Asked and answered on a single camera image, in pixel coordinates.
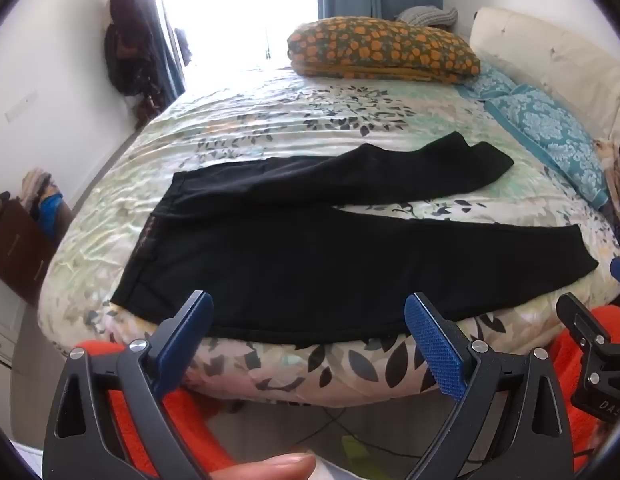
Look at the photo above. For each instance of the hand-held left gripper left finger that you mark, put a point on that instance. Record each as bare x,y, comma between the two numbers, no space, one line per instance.
185,345

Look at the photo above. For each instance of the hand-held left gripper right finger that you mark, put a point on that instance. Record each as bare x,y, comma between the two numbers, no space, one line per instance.
435,345

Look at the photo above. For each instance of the black pants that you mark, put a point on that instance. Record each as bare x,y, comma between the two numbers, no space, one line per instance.
290,260

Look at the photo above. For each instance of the orange fuzzy garment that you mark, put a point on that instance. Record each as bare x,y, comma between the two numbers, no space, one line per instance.
195,415

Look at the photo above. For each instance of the brown tan cloth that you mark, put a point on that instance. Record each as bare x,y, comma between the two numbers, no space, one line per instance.
610,160

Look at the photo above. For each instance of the yellow-green floor item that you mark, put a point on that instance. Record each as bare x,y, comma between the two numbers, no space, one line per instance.
360,450

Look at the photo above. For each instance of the teal damask pillow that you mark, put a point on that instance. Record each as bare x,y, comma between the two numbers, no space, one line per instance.
545,130
490,85

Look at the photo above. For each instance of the brown wooden cabinet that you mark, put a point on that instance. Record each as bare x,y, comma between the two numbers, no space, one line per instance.
20,250

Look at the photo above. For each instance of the pile of clothes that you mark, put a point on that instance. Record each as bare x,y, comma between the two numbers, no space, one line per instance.
42,195

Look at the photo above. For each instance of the cream padded headboard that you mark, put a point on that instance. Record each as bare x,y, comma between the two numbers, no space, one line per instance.
555,55

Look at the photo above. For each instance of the leaf-print bedspread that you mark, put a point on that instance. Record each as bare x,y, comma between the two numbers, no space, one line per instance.
340,110

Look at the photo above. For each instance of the orange floral pillow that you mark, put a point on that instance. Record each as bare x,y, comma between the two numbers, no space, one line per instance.
380,45

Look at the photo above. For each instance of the dark hanging bag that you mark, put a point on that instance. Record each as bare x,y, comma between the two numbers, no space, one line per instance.
127,45

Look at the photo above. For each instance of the grey knitted cushion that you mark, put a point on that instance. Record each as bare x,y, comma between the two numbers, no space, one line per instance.
427,15

